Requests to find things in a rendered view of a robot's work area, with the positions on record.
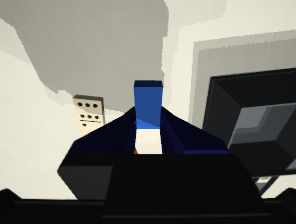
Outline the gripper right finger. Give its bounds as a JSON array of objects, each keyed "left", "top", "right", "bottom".
[{"left": 160, "top": 106, "right": 230, "bottom": 154}]

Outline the black rack of three bins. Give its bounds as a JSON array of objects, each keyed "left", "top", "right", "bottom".
[{"left": 202, "top": 68, "right": 296, "bottom": 196}]

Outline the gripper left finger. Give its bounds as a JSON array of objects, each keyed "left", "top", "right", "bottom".
[{"left": 67, "top": 106, "right": 137, "bottom": 154}]

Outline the cream domino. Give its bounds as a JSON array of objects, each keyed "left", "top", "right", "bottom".
[{"left": 72, "top": 95, "right": 106, "bottom": 136}]

